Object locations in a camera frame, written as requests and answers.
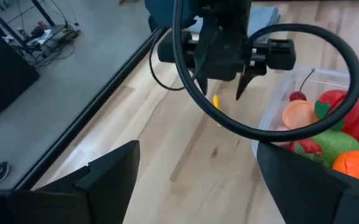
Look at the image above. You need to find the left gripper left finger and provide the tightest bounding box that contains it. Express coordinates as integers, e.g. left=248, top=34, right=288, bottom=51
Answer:
left=0, top=139, right=141, bottom=224

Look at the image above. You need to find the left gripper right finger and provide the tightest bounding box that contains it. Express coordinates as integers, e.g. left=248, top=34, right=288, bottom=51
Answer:
left=256, top=141, right=359, bottom=224

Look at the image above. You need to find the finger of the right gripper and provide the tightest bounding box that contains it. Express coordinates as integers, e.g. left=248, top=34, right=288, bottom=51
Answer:
left=197, top=76, right=210, bottom=96
left=235, top=65, right=266, bottom=101

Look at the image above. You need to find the red toy strawberry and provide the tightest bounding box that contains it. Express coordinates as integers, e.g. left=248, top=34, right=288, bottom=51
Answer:
left=294, top=138, right=329, bottom=167

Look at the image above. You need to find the red cherry with stem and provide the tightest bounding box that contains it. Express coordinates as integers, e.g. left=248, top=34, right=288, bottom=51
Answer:
left=289, top=68, right=316, bottom=103

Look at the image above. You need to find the green toy fruit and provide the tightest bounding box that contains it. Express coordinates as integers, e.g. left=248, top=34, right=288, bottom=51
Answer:
left=311, top=129, right=359, bottom=167

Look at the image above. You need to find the bright orange toy fruit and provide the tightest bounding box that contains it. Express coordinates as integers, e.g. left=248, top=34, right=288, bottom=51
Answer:
left=332, top=151, right=359, bottom=187

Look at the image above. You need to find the pale peach toy fruit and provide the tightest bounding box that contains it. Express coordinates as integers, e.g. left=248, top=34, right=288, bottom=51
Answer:
left=282, top=99, right=319, bottom=130

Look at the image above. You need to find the red round toy fruit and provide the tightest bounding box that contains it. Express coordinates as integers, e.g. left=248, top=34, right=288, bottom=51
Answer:
left=314, top=89, right=348, bottom=131

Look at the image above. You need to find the clear plastic tupperware container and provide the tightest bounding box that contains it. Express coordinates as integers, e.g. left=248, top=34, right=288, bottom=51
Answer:
left=251, top=67, right=359, bottom=162

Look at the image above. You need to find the small yellow object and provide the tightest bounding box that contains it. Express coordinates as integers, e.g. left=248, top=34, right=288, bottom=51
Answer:
left=212, top=94, right=223, bottom=128

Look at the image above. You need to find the large black box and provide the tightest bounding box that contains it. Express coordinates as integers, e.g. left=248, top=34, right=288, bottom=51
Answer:
left=0, top=30, right=40, bottom=115

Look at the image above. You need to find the low equipment cart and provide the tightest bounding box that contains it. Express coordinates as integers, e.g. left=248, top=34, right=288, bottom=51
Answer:
left=0, top=0, right=82, bottom=68

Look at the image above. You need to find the black right camera cable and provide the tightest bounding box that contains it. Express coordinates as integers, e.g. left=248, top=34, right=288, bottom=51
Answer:
left=172, top=0, right=359, bottom=143

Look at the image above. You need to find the thin black cable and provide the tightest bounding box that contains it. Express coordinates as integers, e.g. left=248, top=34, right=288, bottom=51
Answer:
left=149, top=29, right=195, bottom=92

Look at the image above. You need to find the black aluminium table frame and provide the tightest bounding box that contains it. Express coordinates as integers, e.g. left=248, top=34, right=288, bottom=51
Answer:
left=11, top=26, right=169, bottom=191

